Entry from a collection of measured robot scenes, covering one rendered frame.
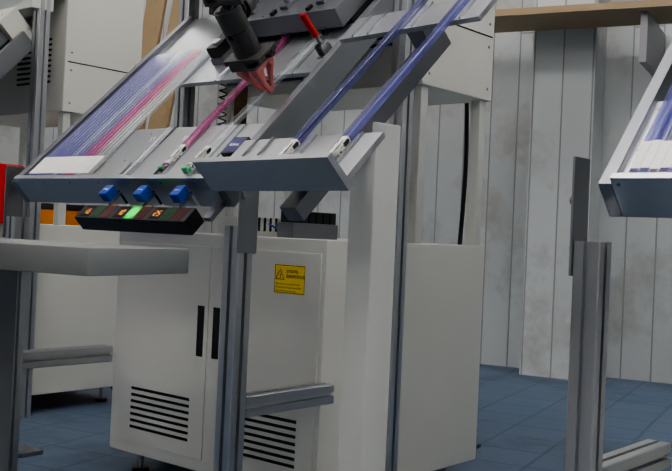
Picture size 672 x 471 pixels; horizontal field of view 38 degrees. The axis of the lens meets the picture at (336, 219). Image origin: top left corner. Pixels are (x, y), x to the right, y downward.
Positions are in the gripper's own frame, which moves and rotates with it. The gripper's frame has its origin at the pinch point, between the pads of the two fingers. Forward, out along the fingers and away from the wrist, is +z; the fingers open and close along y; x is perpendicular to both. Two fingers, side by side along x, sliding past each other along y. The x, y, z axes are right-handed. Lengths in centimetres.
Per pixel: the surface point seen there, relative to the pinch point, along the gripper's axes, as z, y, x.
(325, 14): -3.4, -2.3, -23.5
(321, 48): -0.8, -6.4, -13.4
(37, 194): 5, 53, 30
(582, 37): 140, 59, -249
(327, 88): 4.9, -9.7, -6.4
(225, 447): 38, -13, 63
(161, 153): 2.2, 17.9, 19.2
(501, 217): 212, 105, -200
